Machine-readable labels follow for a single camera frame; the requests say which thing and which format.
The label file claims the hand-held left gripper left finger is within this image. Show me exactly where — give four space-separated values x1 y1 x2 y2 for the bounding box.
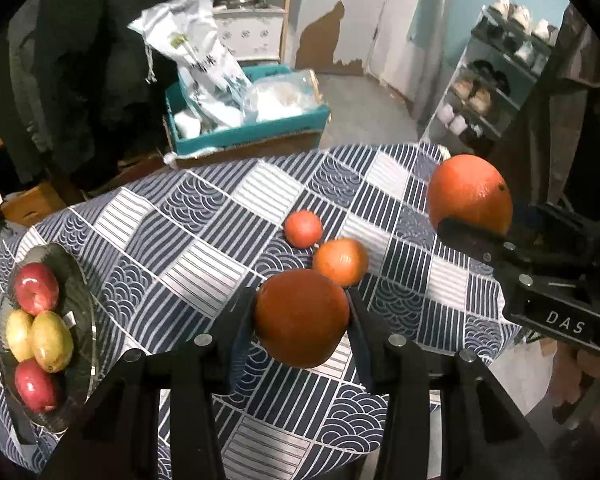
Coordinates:
40 287 258 480

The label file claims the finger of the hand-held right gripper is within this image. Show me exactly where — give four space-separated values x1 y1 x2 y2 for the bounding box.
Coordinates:
437 217 523 273
512 202 600 241

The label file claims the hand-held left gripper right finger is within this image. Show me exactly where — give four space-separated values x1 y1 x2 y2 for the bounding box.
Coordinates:
349 290 551 480

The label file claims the large orange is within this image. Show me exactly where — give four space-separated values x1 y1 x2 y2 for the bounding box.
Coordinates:
426 155 514 237

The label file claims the dark orange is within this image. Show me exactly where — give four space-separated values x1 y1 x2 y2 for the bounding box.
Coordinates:
253 268 352 368

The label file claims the glass plate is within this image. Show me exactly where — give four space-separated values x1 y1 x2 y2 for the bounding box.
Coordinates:
0 242 98 433

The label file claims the green-yellow mango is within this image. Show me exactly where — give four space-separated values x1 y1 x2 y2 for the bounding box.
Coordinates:
31 310 75 373

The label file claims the small red apple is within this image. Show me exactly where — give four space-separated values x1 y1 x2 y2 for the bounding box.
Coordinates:
14 358 63 413

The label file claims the large red apple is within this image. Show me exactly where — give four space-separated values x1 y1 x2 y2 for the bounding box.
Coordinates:
14 262 61 315

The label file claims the yellow pear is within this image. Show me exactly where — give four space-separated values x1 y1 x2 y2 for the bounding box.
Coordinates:
5 308 36 362

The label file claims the person's right hand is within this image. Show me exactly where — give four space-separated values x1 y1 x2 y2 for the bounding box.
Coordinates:
550 347 600 398

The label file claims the medium orange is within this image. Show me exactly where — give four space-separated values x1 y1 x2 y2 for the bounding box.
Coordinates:
312 238 370 287

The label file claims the dark hanging garment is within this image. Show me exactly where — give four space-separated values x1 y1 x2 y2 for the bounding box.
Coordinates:
500 5 600 221

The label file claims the blue white patterned tablecloth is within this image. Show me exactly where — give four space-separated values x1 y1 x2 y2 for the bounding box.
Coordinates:
0 142 523 480

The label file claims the small orange tangerine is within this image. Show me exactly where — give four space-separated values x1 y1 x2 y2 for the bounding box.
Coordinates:
284 210 324 248

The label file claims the group of shoes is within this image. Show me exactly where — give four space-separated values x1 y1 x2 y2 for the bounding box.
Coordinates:
437 0 561 143

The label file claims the white shoe rack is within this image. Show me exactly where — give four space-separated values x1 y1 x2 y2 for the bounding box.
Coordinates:
422 5 561 156

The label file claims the flat cardboard box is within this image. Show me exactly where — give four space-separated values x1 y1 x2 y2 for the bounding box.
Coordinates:
85 152 168 196

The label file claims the teal box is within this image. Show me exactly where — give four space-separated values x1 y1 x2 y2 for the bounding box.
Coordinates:
164 64 331 156

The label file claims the small white packet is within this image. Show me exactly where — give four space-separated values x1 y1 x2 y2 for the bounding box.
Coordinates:
174 109 202 140

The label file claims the white door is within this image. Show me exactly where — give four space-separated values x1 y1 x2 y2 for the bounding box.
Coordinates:
367 0 451 116

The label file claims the clear plastic bag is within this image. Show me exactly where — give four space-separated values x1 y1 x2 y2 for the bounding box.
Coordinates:
244 70 323 122

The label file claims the small wooden box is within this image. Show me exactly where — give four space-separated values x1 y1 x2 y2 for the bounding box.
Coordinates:
0 182 68 228

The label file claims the white rice bag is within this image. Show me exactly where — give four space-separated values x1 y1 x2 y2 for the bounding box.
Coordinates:
127 0 253 131

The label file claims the white storage box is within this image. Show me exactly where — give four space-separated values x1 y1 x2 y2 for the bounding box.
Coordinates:
214 6 286 61

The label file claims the black coat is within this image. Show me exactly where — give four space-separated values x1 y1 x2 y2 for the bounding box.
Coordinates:
0 0 188 186

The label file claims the metal pot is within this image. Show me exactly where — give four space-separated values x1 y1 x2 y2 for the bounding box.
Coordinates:
217 0 271 11

